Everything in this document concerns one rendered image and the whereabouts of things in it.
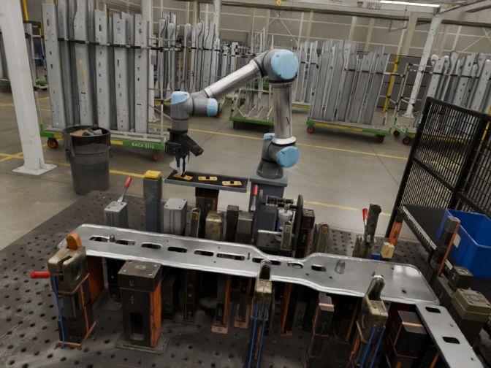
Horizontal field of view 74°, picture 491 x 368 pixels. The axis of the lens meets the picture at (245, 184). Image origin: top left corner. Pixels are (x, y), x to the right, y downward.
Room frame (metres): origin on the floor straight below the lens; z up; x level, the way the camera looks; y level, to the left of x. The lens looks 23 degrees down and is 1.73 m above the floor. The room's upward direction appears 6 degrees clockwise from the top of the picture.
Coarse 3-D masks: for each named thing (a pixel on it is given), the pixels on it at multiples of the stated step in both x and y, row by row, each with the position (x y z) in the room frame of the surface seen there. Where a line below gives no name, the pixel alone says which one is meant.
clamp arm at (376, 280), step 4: (376, 276) 0.84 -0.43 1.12; (380, 276) 0.84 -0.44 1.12; (372, 280) 0.84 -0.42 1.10; (376, 280) 0.83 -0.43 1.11; (380, 280) 0.83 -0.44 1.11; (372, 284) 0.83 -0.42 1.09; (376, 284) 0.83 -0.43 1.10; (380, 284) 0.82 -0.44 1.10; (384, 284) 0.82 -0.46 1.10; (368, 288) 0.85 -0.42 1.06; (372, 288) 0.83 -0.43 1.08; (376, 288) 0.83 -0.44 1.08; (380, 288) 0.83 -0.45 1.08; (368, 292) 0.84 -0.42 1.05; (372, 292) 0.83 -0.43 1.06; (376, 292) 0.83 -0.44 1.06; (380, 292) 0.83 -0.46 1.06; (368, 296) 0.84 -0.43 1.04; (372, 296) 0.84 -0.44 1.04; (376, 296) 0.84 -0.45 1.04; (376, 300) 0.84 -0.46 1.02
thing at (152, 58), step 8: (144, 0) 7.28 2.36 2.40; (152, 0) 7.40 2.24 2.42; (144, 8) 7.28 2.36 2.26; (152, 8) 7.34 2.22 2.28; (144, 16) 7.28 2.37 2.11; (152, 16) 7.33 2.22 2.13; (152, 24) 7.33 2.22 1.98; (152, 32) 7.33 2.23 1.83; (152, 40) 7.33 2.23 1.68; (152, 56) 7.28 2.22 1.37; (152, 64) 7.28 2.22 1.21; (152, 72) 7.35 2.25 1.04; (152, 80) 7.34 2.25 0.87; (152, 96) 7.33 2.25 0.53; (152, 104) 7.32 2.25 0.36; (152, 112) 7.33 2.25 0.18; (152, 120) 7.19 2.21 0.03
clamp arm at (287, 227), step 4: (284, 224) 1.16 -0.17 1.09; (288, 224) 1.16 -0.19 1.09; (284, 228) 1.15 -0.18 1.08; (288, 228) 1.15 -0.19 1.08; (284, 232) 1.15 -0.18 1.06; (288, 232) 1.15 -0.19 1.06; (284, 236) 1.15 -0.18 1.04; (288, 236) 1.15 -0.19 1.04; (284, 240) 1.14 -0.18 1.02; (288, 240) 1.14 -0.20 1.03; (284, 244) 1.14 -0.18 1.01; (288, 244) 1.14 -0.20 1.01; (284, 248) 1.13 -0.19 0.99; (288, 248) 1.13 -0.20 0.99
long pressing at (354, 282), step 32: (96, 256) 0.96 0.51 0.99; (128, 256) 0.97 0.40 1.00; (160, 256) 0.99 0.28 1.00; (192, 256) 1.01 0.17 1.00; (256, 256) 1.05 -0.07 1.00; (320, 256) 1.09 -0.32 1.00; (320, 288) 0.90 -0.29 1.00; (352, 288) 0.92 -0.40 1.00; (384, 288) 0.93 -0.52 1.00; (416, 288) 0.95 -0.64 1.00
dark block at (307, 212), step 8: (304, 208) 1.26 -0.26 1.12; (304, 216) 1.20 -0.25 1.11; (312, 216) 1.20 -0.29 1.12; (304, 224) 1.20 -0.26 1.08; (312, 224) 1.20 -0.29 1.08; (304, 232) 1.20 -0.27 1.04; (304, 240) 1.20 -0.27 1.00; (296, 248) 1.25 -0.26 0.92; (304, 248) 1.20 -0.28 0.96; (296, 256) 1.21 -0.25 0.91; (304, 256) 1.20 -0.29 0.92
